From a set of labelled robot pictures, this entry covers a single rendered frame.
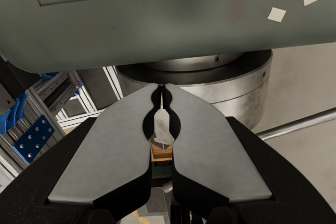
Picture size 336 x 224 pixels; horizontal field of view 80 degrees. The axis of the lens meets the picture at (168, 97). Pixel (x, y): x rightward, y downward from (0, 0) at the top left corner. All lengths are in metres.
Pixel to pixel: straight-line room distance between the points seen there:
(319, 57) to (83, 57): 1.82
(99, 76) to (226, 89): 1.26
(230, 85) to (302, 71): 1.64
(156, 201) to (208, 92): 0.75
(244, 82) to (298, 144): 2.11
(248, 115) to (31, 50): 0.33
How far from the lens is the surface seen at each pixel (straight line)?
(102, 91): 1.55
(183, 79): 0.31
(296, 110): 2.13
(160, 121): 0.35
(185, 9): 0.24
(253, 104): 0.37
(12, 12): 0.30
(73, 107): 1.72
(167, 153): 0.88
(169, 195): 0.86
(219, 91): 0.31
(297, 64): 1.89
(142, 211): 1.16
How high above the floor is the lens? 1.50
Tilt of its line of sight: 59 degrees down
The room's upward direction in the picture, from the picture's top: 179 degrees counter-clockwise
